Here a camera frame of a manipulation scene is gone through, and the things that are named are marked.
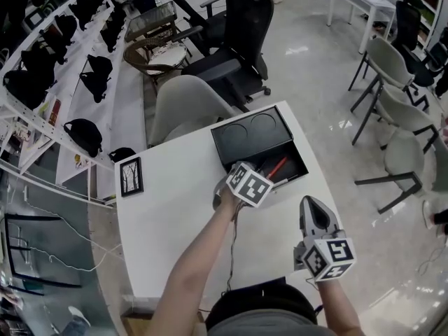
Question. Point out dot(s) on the brown wicker chair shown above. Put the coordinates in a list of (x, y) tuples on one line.
[(164, 56)]

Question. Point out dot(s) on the white metal shelving rack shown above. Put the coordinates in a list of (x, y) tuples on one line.
[(129, 117)]

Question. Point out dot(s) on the black picture frame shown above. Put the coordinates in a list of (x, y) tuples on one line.
[(131, 177)]

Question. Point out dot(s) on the dark glass-top table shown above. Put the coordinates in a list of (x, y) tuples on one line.
[(150, 21)]

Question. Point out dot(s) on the person's grey shirt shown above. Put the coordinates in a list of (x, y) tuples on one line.
[(269, 327)]

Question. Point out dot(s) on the black high-back office chair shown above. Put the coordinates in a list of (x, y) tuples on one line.
[(245, 30)]

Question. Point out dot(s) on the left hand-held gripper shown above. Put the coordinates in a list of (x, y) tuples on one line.
[(250, 187)]

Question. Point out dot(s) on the black metal floor frame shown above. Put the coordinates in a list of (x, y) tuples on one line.
[(35, 217)]

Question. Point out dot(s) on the grey chair with black legs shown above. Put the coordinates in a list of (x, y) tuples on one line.
[(441, 159), (406, 117), (385, 61)]

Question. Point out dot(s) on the person's right forearm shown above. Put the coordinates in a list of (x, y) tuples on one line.
[(337, 310)]

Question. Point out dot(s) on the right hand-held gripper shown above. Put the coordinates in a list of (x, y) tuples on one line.
[(329, 257)]

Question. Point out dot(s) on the grey shell chair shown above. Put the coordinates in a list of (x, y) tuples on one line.
[(185, 107)]

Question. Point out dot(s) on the red pen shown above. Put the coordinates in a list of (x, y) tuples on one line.
[(277, 167)]

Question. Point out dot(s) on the person's black trousers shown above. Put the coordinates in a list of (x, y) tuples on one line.
[(262, 296)]

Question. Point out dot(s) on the black box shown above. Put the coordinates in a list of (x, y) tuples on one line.
[(252, 131)]

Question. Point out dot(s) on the black mesh office chair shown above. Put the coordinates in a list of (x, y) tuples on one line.
[(409, 30)]

